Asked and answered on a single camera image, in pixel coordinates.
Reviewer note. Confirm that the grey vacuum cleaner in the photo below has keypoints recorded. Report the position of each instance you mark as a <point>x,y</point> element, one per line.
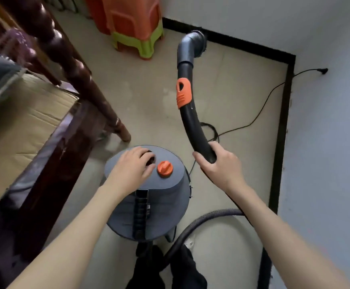
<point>160,204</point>

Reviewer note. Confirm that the flat cardboard sheet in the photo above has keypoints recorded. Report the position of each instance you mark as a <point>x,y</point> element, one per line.
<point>21,132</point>

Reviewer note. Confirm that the person's right forearm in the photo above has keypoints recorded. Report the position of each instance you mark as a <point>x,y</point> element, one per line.
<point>289,246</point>

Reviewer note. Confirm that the orange plastic stool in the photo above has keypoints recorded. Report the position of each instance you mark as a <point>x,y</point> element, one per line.
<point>130,15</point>

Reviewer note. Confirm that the green plastic stool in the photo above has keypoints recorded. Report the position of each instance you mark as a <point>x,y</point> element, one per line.
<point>145,45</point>

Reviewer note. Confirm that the person's right shoe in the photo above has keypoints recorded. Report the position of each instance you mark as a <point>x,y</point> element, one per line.
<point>189,242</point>

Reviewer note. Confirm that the person's left forearm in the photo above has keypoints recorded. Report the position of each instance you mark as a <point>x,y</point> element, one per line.
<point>66,246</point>

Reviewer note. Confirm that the person's right hand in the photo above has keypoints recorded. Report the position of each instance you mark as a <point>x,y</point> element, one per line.
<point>226,171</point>

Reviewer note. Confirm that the red wooden bed frame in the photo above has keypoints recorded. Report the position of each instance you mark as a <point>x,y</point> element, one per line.
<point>57,57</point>

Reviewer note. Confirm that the person's left hand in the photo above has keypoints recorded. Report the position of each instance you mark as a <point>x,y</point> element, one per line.
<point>130,171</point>

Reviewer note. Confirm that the black baseboard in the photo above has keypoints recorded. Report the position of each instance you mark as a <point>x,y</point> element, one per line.
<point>280,147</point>

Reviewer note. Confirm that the black trousers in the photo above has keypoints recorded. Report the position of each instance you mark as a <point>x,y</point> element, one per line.
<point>151,273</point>

